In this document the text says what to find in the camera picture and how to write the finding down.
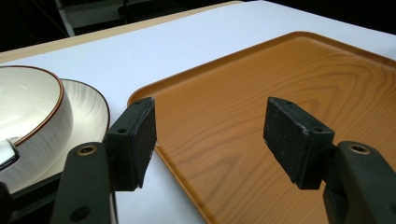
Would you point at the wood-grain brown tray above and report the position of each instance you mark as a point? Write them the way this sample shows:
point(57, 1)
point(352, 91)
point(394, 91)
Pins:
point(249, 102)

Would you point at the white plate with brown rim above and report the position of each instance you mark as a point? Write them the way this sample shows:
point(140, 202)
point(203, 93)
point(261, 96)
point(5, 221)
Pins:
point(90, 112)

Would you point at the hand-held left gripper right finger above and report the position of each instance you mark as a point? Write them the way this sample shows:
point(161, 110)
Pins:
point(299, 146)

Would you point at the white bowl with brown rim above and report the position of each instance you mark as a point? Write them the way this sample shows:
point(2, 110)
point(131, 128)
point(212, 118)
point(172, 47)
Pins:
point(28, 118)

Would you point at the metal stand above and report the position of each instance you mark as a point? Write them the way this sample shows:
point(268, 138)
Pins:
point(67, 18)

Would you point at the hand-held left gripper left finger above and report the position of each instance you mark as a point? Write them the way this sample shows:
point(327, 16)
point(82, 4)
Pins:
point(130, 146)

